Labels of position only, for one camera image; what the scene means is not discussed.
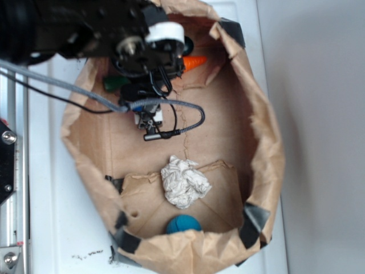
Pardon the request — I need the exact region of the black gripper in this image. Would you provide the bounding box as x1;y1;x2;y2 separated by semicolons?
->
111;5;185;79

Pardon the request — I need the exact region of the orange plastic toy carrot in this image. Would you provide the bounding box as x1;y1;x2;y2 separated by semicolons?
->
103;55;208;93

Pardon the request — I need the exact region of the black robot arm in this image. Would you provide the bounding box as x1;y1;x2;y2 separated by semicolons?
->
1;1;185;78

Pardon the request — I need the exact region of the dark green toy cucumber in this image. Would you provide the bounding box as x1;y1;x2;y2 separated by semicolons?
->
183;36;194;56

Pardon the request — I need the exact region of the brown paper bag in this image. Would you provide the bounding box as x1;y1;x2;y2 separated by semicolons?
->
61;1;285;273

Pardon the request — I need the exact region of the crumpled white paper ball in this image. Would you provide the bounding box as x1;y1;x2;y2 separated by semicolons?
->
161;155;212;209

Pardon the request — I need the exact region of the blue rubber ball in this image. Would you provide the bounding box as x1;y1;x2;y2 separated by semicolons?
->
166;215;202;234

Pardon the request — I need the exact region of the grey braided cable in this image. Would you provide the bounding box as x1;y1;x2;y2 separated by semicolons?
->
0;59;206;135

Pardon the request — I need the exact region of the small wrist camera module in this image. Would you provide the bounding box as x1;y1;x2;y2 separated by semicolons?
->
118;82;166;142

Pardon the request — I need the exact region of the thin black cable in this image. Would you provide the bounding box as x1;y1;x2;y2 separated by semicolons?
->
0;70;179;138

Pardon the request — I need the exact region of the aluminium frame rail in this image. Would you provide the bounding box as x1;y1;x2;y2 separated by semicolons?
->
1;68;30;273

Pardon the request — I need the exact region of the black metal bracket plate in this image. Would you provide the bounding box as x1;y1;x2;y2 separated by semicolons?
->
0;119;17;205

